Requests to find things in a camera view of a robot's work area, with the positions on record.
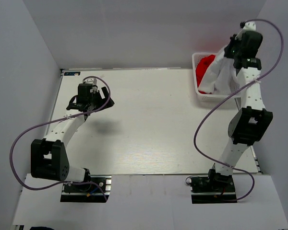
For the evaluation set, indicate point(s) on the dark blue object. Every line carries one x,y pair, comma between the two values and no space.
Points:
40,228

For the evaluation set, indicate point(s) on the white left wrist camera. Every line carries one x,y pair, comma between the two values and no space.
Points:
92,81

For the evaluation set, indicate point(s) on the white t shirt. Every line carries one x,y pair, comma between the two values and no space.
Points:
220,77

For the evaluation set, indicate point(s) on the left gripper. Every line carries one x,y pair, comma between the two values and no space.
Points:
98,95

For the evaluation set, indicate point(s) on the white plastic basket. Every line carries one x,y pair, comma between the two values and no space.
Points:
196,57

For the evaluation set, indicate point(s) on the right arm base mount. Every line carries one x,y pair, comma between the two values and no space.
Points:
204,191

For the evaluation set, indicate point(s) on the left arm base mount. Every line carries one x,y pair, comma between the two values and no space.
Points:
88,193

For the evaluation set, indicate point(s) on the red t shirt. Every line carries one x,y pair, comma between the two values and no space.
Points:
202,68

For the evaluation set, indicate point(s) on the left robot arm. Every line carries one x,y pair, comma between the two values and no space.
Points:
49,158

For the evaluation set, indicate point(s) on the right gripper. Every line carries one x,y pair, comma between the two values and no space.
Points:
232,40

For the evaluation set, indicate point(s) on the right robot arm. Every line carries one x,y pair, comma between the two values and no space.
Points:
252,120

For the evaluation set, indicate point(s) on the blue label sticker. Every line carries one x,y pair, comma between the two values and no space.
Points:
72,73

